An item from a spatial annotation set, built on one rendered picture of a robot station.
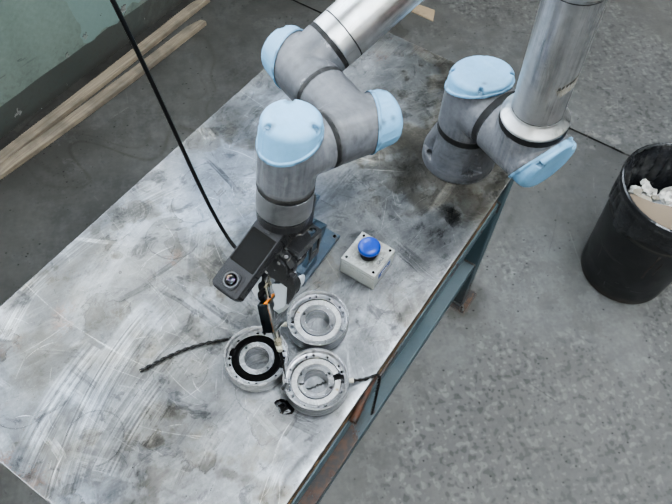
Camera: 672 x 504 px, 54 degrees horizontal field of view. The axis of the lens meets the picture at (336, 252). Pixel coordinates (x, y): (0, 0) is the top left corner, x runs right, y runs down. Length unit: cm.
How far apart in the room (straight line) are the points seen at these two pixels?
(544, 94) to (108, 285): 80
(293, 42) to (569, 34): 38
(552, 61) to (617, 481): 132
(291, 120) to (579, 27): 44
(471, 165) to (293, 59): 56
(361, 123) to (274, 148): 12
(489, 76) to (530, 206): 123
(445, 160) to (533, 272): 100
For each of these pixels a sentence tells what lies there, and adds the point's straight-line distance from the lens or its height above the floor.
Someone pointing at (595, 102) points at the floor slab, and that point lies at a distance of 287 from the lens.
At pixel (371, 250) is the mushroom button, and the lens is 114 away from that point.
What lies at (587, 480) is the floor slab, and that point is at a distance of 202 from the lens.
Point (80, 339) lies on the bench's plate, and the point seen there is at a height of 80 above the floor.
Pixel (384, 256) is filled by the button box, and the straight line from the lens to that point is 117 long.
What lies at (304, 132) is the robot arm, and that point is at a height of 128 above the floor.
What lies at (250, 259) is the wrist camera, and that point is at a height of 109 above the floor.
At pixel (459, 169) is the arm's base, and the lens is 132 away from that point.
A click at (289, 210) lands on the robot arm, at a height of 116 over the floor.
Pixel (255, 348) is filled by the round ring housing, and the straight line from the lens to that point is 110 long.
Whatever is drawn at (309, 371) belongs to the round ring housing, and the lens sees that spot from 108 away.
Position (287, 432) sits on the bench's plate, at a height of 80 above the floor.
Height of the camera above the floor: 182
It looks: 57 degrees down
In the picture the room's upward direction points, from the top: 4 degrees clockwise
